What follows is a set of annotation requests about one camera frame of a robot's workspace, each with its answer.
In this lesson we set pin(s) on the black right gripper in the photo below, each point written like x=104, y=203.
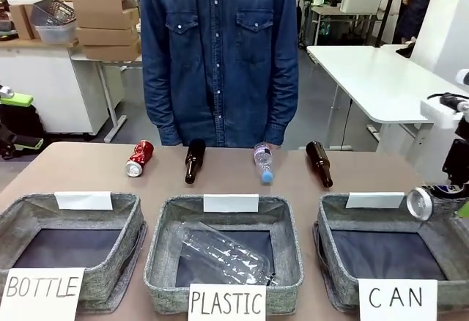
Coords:
x=458, y=159

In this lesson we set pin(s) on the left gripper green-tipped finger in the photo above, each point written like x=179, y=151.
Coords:
x=29, y=143
x=16, y=99

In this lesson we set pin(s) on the silver can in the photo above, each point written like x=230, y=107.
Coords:
x=419, y=204

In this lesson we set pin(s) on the person right forearm denim sleeve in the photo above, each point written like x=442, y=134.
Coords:
x=165, y=108

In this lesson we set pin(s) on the person left forearm denim sleeve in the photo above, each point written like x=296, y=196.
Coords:
x=280, y=108

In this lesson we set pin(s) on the crushed red drink can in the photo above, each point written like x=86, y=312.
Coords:
x=138, y=159

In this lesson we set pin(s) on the white paper sign CAN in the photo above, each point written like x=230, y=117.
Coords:
x=397, y=299

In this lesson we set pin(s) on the grey fabric basket marked can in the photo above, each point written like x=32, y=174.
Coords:
x=329, y=258

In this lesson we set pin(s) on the grey fabric basket marked bottle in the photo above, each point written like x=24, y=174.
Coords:
x=106, y=269

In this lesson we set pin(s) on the grey fabric basket marked plastic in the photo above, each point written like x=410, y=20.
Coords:
x=286, y=255

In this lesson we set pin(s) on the white desk with cabinet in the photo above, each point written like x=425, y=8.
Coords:
x=47, y=79

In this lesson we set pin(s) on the clear plastic storage bin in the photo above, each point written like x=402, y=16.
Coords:
x=56, y=34

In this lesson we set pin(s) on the blank white card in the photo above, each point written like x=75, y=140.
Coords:
x=83, y=201
x=231, y=203
x=373, y=200

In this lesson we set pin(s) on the small cardboard box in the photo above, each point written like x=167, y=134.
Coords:
x=22, y=20

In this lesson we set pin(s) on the grey mesh plastic crate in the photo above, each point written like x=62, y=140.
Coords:
x=53, y=13

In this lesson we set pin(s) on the flat closed cardboard box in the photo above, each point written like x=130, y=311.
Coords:
x=111, y=51
x=108, y=36

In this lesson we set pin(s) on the brown glass bottle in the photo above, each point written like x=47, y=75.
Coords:
x=318, y=159
x=193, y=159

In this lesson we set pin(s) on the white paper sign BOTTLE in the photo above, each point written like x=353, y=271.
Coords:
x=40, y=299

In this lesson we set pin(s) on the long white table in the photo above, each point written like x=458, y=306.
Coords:
x=366, y=79

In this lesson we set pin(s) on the background person dark skirt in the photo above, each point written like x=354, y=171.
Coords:
x=412, y=13

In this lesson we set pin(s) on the small blue-capped water bottle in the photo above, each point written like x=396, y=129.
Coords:
x=264, y=159

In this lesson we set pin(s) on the person torso denim shirt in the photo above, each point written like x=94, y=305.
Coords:
x=220, y=61

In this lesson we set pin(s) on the black tripod pole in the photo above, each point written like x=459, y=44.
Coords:
x=386, y=9

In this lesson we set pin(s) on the large clear plastic bottle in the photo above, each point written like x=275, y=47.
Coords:
x=223, y=253

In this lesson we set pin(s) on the grey background work table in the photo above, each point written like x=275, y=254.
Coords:
x=340, y=15

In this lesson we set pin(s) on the white paper sign PLASTIC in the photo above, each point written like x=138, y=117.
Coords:
x=227, y=302

